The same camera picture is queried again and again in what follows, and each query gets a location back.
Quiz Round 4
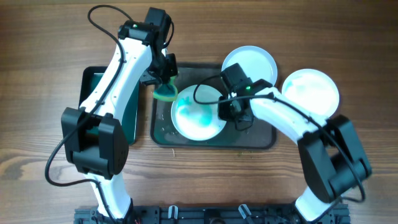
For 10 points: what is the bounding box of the white plate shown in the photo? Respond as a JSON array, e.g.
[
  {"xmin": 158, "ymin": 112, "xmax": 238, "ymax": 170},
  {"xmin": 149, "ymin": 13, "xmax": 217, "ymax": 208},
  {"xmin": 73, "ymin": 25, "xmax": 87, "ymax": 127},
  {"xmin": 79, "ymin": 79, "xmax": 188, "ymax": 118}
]
[
  {"xmin": 282, "ymin": 68, "xmax": 340, "ymax": 117},
  {"xmin": 170, "ymin": 85, "xmax": 226, "ymax": 141}
]

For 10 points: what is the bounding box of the light blue plate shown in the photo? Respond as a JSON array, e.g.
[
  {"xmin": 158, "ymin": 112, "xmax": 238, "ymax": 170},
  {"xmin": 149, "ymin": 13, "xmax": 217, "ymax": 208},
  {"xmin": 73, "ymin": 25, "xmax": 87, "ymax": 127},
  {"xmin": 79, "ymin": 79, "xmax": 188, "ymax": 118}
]
[{"xmin": 221, "ymin": 45, "xmax": 277, "ymax": 87}]

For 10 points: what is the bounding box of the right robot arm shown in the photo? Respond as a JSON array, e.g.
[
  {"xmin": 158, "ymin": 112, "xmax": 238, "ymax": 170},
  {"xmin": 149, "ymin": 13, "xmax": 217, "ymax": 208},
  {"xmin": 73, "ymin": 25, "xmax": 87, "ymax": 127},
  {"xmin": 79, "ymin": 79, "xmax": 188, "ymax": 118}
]
[{"xmin": 219, "ymin": 63, "xmax": 372, "ymax": 223}]

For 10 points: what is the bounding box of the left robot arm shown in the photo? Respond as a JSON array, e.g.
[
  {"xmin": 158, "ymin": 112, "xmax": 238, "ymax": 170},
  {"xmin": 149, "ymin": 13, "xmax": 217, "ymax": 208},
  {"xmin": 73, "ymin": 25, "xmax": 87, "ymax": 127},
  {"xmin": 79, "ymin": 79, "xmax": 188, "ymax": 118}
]
[{"xmin": 60, "ymin": 7, "xmax": 178, "ymax": 223}]

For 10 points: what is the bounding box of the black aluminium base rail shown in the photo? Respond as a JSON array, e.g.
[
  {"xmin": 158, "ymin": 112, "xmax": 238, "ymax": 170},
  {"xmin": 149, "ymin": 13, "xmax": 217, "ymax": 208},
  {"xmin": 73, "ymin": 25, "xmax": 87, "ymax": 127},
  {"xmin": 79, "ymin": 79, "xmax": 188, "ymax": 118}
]
[{"xmin": 73, "ymin": 204, "xmax": 351, "ymax": 224}]

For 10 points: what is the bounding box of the green yellow sponge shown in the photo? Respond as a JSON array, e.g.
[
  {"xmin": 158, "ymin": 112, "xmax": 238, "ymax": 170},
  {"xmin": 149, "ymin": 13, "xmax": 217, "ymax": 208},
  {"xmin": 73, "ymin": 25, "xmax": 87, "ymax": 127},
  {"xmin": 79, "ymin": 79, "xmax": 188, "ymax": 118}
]
[{"xmin": 153, "ymin": 77, "xmax": 178, "ymax": 102}]

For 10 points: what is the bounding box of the black rectangular water tray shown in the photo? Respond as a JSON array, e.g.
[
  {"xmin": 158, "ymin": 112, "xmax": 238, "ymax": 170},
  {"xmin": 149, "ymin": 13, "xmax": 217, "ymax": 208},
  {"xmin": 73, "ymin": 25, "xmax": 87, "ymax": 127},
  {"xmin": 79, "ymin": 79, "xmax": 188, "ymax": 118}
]
[{"xmin": 78, "ymin": 67, "xmax": 139, "ymax": 145}]

